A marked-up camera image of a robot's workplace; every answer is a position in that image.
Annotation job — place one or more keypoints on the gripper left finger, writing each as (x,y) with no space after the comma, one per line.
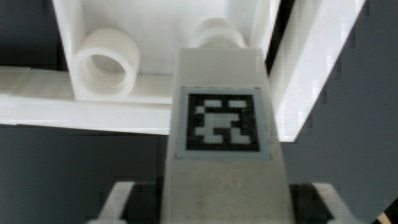
(110,213)

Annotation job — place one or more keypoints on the white chair leg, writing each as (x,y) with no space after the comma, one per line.
(224,180)

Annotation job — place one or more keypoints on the white chair seat part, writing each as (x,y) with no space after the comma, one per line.
(123,35)

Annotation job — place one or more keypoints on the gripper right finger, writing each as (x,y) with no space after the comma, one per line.
(336,206)

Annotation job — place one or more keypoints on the white U-shaped fence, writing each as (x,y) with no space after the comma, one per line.
(311,30)

